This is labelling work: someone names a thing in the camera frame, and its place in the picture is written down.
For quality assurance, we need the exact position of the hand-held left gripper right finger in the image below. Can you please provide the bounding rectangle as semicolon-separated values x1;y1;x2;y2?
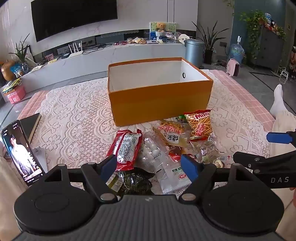
178;153;255;205

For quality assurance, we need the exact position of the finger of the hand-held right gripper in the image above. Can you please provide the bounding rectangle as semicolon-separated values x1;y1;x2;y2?
266;130;296;148
233;149;296;174

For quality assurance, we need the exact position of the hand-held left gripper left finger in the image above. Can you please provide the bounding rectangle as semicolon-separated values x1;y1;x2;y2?
43;154;119;203

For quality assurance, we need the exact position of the small red packet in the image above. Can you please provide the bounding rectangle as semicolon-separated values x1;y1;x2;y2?
168;148;185;163

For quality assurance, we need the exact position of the clear packet with red label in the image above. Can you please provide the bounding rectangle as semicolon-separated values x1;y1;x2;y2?
155;160;192;194

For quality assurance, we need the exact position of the clear bag of small candies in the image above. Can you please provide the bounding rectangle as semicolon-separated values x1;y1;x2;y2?
190;137;229;168

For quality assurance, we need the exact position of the dark green vacuum packet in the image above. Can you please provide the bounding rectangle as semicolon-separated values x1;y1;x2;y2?
106;167;156;195

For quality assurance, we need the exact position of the yellow snack packet red print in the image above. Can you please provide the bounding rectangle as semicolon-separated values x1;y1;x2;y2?
153;119;191;149

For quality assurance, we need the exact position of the orange stick snack packet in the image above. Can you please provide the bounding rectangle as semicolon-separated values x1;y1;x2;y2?
184;109;212;142

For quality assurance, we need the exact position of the orange cardboard box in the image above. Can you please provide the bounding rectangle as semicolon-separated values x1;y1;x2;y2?
107;57;213;127

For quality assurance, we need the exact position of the pile of bagged snacks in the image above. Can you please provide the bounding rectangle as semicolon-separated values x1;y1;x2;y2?
127;37;147;45

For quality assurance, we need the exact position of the person's beige trousered leg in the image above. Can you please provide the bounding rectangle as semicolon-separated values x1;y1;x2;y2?
269;111;296;158

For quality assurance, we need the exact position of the white sock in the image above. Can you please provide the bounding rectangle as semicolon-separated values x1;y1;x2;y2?
269;84;284;118

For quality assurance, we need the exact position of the pink checkered table cover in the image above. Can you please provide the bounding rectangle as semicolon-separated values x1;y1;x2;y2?
17;70;275;130

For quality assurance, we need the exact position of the white lace tablecloth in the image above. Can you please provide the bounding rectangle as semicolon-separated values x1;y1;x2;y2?
29;75;271;202

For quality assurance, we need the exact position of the pink space heater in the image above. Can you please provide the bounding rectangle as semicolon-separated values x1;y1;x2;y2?
226;58;242;77

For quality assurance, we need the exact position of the black book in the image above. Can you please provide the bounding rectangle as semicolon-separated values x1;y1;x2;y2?
20;113;42;144

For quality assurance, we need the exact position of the black smartphone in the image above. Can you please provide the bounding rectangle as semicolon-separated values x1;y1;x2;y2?
1;120;45;187

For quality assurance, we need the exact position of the dark grey cabinet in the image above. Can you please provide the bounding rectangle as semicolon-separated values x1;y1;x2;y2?
259;25;287;70

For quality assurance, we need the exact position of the blue water jug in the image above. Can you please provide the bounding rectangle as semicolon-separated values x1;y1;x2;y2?
229;35;245;64

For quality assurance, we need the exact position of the long-leaf plant in black pot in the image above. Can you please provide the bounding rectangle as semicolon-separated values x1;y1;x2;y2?
192;21;226;65

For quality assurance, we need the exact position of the white marble television console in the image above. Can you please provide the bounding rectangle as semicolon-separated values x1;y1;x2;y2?
18;35;201;94

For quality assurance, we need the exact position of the row of bottles on cabinet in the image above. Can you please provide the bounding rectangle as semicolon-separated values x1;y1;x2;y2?
262;13;286;35

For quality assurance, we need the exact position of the grey metal trash can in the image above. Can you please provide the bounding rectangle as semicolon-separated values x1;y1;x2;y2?
185;39;205;69

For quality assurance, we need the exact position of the trailing green pothos plant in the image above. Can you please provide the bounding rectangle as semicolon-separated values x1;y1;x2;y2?
239;10;269;67

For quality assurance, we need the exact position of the white router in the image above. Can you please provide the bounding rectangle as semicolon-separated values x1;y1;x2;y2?
68;42;84;57

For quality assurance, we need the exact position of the pink box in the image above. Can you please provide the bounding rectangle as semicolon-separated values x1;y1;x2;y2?
7;86;26;103

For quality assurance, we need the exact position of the stack of papers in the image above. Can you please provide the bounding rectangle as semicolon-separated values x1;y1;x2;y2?
2;79;22;93

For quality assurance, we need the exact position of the leafy plant in glass vase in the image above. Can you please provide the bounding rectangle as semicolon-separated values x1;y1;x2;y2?
9;33;31;72

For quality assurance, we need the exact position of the blue printed bag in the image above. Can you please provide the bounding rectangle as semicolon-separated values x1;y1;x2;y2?
11;64;23;77

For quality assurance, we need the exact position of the white jar blue label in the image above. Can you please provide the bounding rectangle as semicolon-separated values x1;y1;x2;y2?
156;31;168;44

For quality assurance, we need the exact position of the golden gourd vase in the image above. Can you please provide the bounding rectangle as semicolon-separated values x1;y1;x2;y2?
1;60;15;81

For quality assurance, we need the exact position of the brown teddy bear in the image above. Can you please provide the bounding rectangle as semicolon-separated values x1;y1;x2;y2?
154;22;167;33

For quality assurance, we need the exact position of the black curved television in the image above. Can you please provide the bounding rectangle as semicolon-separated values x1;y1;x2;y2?
31;0;118;42

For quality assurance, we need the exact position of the white wire rack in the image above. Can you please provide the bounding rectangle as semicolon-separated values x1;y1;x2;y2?
279;67;289;84

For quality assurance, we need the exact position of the tangle of black cables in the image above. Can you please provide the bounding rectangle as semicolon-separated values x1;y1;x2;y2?
83;43;114;55

